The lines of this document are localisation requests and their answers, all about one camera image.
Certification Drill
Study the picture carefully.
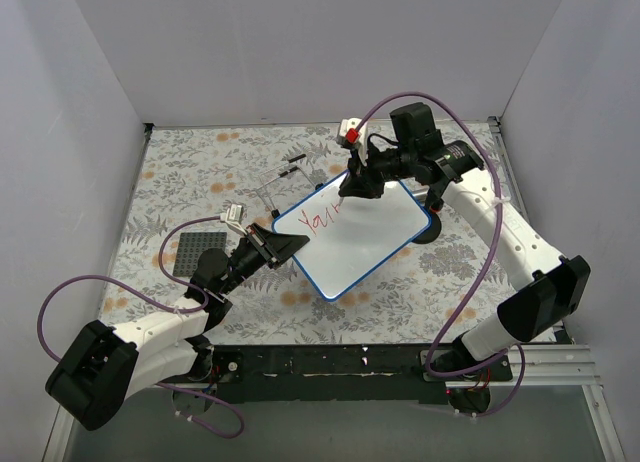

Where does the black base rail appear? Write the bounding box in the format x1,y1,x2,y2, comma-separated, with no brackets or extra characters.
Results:
154,342,516,403

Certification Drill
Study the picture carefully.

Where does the wire whiteboard stand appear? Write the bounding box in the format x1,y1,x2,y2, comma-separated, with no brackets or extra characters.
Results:
253,152,324,219

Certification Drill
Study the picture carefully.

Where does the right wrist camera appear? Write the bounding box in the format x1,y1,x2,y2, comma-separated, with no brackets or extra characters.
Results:
337,118,368,165

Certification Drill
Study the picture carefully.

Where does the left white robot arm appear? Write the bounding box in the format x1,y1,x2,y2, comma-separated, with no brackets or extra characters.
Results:
45,224,310,430

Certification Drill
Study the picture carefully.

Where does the purple cable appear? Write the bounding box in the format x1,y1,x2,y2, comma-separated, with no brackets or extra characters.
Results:
357,92,526,418
36,214,246,439

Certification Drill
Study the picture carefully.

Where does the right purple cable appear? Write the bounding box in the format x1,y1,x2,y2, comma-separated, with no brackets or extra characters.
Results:
357,92,526,418

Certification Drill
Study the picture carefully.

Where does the floral table mat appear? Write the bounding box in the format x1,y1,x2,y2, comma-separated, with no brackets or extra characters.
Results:
94,121,534,347

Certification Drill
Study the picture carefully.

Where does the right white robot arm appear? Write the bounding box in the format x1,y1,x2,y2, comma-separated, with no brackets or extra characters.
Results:
337,102,591,380

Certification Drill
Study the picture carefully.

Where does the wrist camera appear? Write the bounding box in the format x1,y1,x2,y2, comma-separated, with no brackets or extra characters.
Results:
337,118,368,165
219,203,246,237

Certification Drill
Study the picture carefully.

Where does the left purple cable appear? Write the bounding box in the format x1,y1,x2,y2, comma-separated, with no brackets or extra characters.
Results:
36,214,246,439

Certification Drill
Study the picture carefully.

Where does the black microphone on stand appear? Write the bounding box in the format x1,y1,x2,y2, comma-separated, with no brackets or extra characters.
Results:
412,186,444,245

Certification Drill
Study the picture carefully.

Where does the grey studded baseplate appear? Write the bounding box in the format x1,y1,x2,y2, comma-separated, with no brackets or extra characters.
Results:
172,231,227,278

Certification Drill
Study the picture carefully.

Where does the blue framed whiteboard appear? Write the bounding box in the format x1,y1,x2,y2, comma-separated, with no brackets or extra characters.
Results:
272,173,430,301

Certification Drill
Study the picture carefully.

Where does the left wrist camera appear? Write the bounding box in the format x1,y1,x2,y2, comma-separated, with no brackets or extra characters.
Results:
219,203,246,237

